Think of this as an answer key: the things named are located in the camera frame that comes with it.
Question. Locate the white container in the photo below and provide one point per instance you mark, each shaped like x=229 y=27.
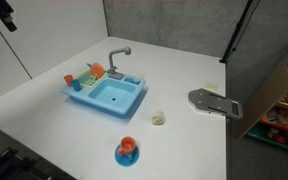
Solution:
x=158 y=118

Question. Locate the blue toy sink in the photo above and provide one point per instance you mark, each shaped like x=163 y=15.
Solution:
x=84 y=96

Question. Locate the orange toy tumbler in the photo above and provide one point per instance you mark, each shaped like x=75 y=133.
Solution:
x=68 y=80

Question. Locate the blue toy tumbler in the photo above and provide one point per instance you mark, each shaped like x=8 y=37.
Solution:
x=76 y=85

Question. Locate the yellow-green dish rack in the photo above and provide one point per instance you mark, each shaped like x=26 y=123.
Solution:
x=87 y=81

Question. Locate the orange toy plate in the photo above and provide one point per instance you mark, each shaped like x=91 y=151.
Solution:
x=97 y=70

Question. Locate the grey toy faucet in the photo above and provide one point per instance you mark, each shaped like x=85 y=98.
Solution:
x=111 y=60

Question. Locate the blue saucer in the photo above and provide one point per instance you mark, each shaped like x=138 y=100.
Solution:
x=127 y=161

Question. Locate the grey metal mounting plate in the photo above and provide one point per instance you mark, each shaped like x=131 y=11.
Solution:
x=200 y=100

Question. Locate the pale yellow sticky note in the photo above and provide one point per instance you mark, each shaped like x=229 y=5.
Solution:
x=211 y=86

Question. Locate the black stand pole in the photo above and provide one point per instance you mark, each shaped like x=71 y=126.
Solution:
x=232 y=43

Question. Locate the cardboard box with items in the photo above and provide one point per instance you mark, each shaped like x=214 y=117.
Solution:
x=270 y=93

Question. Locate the black camera rig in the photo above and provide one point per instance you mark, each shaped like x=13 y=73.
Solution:
x=4 y=166

